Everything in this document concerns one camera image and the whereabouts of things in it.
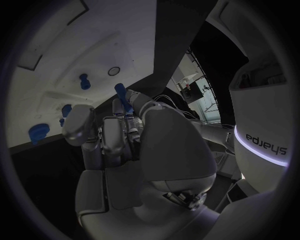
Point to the blue peg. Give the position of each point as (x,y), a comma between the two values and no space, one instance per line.
(123,97)

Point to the dark screen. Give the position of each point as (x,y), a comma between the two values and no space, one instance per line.
(192,92)

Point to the white task board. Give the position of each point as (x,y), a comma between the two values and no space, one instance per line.
(93,46)

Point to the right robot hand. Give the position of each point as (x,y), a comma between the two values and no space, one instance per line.
(168,146)

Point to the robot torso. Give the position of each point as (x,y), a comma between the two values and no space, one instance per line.
(260,112)

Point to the blue gear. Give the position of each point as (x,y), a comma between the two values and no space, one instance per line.
(38,132)

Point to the blue plug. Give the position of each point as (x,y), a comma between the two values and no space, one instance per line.
(84,82)

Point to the blue block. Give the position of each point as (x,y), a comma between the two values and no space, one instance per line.
(66,110)

